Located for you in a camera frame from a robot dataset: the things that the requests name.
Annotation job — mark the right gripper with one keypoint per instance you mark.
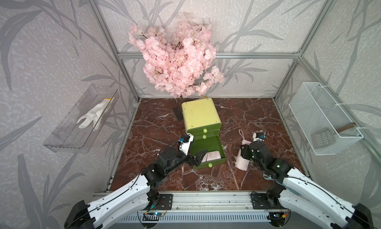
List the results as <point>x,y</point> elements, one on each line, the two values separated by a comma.
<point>245,150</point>

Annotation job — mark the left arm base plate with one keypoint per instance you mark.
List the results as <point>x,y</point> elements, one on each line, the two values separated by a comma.
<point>163,202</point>

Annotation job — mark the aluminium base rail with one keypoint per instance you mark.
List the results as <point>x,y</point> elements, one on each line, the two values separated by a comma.
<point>218,200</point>

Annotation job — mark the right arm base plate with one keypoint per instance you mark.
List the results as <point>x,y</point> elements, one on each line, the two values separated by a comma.
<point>264,201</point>

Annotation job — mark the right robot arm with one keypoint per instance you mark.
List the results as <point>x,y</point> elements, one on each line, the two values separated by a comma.
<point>295,192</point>

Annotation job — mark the clear acrylic wall shelf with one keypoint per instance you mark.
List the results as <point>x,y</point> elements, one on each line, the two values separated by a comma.
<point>67,137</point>

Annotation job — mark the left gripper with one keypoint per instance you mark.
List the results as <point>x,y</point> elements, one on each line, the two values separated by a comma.
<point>195,161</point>

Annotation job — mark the pink cherry blossom tree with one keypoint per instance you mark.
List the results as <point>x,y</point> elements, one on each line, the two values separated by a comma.
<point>182,67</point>

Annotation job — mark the green pink drawer cabinet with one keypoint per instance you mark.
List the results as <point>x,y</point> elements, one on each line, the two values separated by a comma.
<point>201,119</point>

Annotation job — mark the white wire wall basket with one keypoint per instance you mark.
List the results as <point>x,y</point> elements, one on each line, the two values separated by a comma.
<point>314,108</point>

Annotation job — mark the brown brush in basket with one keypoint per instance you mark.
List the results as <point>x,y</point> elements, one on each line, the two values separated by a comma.
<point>327,136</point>

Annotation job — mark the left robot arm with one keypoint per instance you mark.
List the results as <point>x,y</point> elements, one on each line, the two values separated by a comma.
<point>138,194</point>

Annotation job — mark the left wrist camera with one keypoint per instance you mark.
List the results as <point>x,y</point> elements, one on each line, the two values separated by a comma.
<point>185,143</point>

